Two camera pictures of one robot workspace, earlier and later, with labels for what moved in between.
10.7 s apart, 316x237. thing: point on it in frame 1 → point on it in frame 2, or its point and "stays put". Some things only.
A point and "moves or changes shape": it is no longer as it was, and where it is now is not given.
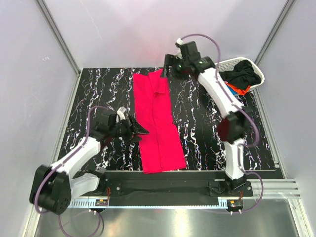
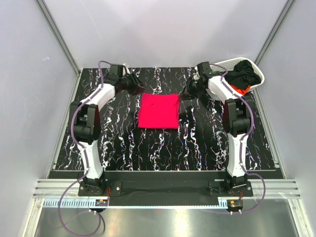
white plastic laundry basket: x=229 y=64 stays put
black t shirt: x=243 y=75 stays put
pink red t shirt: x=160 y=149 moves or changes shape
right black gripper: x=171 y=61 → x=187 y=92
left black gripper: x=129 y=133 → x=135 y=89
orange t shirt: x=241 y=92 stays put
